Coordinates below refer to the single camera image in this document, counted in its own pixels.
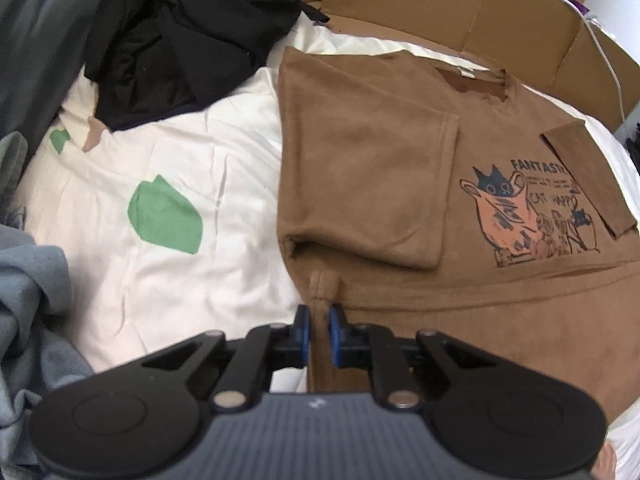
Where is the dark grey garment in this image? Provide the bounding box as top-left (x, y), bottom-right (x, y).
top-left (0, 0), bottom-right (131, 196)

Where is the white printed blanket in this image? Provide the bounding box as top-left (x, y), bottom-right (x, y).
top-left (20, 25), bottom-right (640, 480)

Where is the brown printed t-shirt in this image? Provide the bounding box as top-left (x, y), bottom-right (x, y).
top-left (276, 46), bottom-right (640, 421)

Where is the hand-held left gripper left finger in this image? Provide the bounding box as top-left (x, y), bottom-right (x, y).
top-left (141, 304), bottom-right (311, 413)

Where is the cardboard sheet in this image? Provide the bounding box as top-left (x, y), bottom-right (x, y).
top-left (260, 0), bottom-right (640, 131)

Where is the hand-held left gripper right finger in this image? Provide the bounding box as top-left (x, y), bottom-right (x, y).
top-left (327, 304), bottom-right (501, 413)

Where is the white cable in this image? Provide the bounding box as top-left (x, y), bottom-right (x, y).
top-left (580, 15), bottom-right (628, 123)

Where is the black crumpled garment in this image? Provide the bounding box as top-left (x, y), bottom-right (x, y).
top-left (84, 0), bottom-right (331, 133)

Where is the blue-grey garment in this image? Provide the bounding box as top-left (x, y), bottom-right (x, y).
top-left (0, 225), bottom-right (96, 480)

